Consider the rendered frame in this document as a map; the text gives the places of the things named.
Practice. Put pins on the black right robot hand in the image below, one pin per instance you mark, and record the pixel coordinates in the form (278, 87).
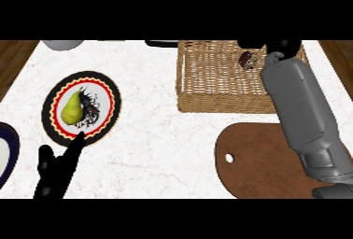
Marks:
(280, 46)

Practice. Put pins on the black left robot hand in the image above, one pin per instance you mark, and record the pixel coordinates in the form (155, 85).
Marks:
(56, 174)

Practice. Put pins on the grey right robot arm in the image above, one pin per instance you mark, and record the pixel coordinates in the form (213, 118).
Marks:
(307, 118)

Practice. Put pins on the brown cupcake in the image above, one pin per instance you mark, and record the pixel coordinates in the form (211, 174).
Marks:
(248, 60)

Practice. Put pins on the wicker basket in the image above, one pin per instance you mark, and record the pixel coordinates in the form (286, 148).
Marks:
(220, 77)

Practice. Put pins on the brown wooden cutting board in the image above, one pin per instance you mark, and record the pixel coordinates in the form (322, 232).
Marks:
(261, 161)

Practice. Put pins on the white plate with blue rim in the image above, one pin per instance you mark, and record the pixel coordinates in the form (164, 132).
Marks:
(6, 155)

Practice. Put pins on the green pear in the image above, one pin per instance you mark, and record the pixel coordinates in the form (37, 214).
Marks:
(72, 109)

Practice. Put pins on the black red patterned plate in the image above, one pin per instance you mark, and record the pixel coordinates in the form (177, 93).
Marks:
(81, 107)

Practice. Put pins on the black round object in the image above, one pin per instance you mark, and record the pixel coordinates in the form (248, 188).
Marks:
(161, 43)

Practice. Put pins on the grey bowl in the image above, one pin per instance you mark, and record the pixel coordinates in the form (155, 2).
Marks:
(62, 44)

